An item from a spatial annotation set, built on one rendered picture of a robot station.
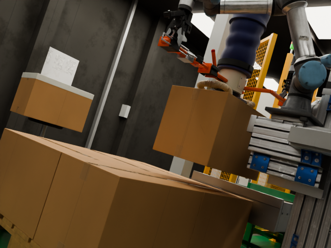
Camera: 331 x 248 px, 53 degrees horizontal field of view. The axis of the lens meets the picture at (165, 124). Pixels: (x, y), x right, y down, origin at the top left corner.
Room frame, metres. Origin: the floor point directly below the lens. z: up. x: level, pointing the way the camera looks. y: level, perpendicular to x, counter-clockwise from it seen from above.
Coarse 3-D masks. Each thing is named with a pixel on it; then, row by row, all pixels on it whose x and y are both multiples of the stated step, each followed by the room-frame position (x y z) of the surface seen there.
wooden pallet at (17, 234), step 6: (0, 216) 1.73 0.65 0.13; (0, 222) 1.70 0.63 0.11; (6, 222) 1.66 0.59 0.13; (0, 228) 1.92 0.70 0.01; (6, 228) 1.65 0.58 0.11; (12, 228) 1.63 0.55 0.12; (18, 228) 1.59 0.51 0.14; (12, 234) 1.61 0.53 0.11; (18, 234) 1.58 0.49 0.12; (24, 234) 1.55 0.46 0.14; (12, 240) 1.60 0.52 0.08; (18, 240) 1.57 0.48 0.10; (24, 240) 1.54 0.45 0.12; (30, 240) 1.53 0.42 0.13; (12, 246) 1.59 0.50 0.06; (18, 246) 1.56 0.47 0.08; (24, 246) 1.53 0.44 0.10; (30, 246) 1.50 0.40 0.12; (36, 246) 1.47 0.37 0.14
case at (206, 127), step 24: (168, 96) 1.97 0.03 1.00; (192, 96) 1.86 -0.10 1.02; (216, 96) 1.75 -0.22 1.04; (168, 120) 1.94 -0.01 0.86; (192, 120) 1.82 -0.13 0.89; (216, 120) 1.72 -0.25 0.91; (240, 120) 1.85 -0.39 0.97; (168, 144) 1.90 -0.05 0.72; (192, 144) 1.79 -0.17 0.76; (216, 144) 1.73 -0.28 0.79; (240, 144) 1.90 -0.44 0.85; (216, 168) 1.78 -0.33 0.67; (240, 168) 1.96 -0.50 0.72
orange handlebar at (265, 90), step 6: (162, 42) 1.61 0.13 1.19; (180, 48) 1.65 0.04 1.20; (198, 66) 1.82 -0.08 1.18; (204, 66) 1.82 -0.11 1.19; (216, 78) 1.98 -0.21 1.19; (222, 78) 1.95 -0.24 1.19; (246, 90) 2.04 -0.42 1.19; (252, 90) 2.00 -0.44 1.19; (258, 90) 1.97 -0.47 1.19; (264, 90) 1.95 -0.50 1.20; (270, 90) 1.92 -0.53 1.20; (276, 96) 1.97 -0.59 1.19; (282, 102) 2.07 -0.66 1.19
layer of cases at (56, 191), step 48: (0, 144) 1.88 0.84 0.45; (48, 144) 1.69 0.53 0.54; (0, 192) 1.76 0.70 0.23; (48, 192) 1.51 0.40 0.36; (96, 192) 1.31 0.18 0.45; (144, 192) 1.36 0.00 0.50; (192, 192) 1.61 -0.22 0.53; (48, 240) 1.43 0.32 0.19; (96, 240) 1.25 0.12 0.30; (144, 240) 1.43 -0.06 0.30; (192, 240) 1.71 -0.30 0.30; (240, 240) 2.13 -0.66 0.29
